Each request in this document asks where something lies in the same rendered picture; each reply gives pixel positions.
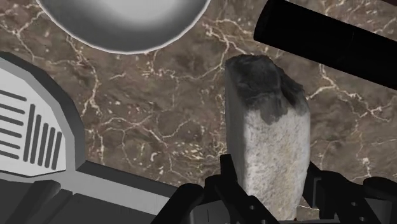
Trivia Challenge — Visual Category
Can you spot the black cylinder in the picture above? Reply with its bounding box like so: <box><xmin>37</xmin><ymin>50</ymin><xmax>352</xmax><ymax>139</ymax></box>
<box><xmin>253</xmin><ymin>0</ymin><xmax>397</xmax><ymax>92</ymax></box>

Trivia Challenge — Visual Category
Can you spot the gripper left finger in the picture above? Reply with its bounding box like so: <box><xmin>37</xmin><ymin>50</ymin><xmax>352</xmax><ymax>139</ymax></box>
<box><xmin>151</xmin><ymin>153</ymin><xmax>280</xmax><ymax>224</ymax></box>

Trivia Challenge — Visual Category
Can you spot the grey metal bowl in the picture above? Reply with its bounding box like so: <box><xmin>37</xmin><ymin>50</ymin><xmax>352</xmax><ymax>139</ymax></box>
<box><xmin>34</xmin><ymin>0</ymin><xmax>212</xmax><ymax>55</ymax></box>

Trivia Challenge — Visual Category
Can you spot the white block with dark end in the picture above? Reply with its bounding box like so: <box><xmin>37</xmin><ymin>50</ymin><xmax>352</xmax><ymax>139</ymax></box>
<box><xmin>224</xmin><ymin>54</ymin><xmax>312</xmax><ymax>221</ymax></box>

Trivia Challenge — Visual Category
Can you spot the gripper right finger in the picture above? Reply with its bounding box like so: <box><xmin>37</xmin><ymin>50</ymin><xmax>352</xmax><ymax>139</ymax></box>
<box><xmin>302</xmin><ymin>161</ymin><xmax>397</xmax><ymax>224</ymax></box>

